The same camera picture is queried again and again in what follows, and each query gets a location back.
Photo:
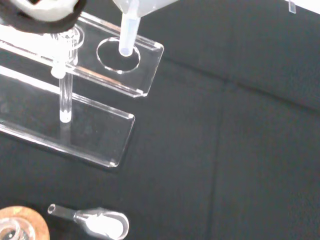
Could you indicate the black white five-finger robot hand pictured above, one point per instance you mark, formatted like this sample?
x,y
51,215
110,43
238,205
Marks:
x,y
42,11

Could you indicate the clear acrylic funnel stand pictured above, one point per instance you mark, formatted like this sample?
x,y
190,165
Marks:
x,y
100,130

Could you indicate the clear glass weighing funnel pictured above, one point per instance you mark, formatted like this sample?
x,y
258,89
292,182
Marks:
x,y
100,222

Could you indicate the round-bottom glass flask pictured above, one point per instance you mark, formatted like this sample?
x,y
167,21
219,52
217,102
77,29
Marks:
x,y
12,231

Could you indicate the black cloth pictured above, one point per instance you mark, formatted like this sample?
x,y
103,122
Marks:
x,y
225,150

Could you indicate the clear cloth clip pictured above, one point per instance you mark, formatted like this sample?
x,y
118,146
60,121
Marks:
x,y
291,7

